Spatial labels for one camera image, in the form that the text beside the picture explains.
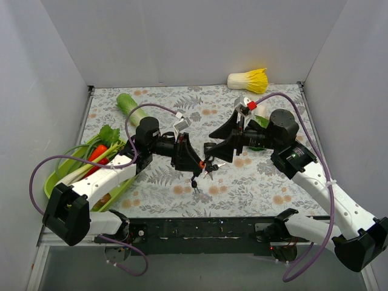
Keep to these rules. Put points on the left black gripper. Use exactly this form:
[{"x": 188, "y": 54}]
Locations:
[{"x": 179, "y": 150}]

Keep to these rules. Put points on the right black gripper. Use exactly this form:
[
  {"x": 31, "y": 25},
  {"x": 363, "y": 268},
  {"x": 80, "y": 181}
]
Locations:
[{"x": 239, "y": 138}]

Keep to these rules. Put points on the black key bunch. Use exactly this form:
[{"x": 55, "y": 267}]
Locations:
[
  {"x": 210, "y": 168},
  {"x": 194, "y": 184}
]

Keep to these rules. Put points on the black padlock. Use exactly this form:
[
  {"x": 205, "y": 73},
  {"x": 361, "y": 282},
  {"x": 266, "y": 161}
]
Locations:
[{"x": 207, "y": 146}]

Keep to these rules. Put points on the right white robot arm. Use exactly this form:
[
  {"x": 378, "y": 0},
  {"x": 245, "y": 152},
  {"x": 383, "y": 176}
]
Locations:
[{"x": 356, "y": 236}]

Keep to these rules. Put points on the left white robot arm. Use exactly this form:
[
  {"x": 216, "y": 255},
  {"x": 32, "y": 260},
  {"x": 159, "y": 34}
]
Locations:
[{"x": 69, "y": 210}]

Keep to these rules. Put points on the green bok choy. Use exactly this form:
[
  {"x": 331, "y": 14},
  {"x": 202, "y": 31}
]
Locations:
[{"x": 260, "y": 123}]

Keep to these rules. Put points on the floral table mat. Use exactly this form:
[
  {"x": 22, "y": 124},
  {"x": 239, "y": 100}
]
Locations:
[{"x": 248, "y": 186}]

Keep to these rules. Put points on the yellow napa cabbage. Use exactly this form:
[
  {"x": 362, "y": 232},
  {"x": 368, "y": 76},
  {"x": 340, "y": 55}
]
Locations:
[{"x": 255, "y": 81}]

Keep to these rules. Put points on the green leafy vegetable in tray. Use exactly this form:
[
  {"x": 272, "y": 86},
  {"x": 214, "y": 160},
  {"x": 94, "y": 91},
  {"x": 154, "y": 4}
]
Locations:
[{"x": 107, "y": 136}]

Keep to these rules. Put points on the green napa cabbage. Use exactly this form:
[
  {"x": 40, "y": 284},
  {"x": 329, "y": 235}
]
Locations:
[{"x": 126, "y": 104}]

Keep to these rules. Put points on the orange carrot in tray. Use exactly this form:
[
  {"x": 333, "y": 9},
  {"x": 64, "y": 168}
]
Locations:
[{"x": 97, "y": 152}]

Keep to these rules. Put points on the brown onion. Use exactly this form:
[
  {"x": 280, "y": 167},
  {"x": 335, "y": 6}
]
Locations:
[{"x": 101, "y": 202}]

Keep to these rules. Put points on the white leek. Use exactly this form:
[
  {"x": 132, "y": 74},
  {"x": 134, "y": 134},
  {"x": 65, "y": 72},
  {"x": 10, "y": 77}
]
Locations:
[{"x": 69, "y": 178}]

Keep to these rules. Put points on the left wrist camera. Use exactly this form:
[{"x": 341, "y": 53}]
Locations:
[{"x": 181, "y": 124}]

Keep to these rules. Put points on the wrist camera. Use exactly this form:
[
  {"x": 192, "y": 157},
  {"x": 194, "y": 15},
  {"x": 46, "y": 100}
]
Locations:
[
  {"x": 181, "y": 124},
  {"x": 245, "y": 108}
]

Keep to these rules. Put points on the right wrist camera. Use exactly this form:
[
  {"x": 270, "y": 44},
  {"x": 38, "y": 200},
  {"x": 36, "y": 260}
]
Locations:
[{"x": 245, "y": 108}]

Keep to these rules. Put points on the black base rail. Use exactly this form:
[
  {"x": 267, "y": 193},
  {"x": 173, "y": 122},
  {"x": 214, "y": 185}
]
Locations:
[{"x": 160, "y": 236}]

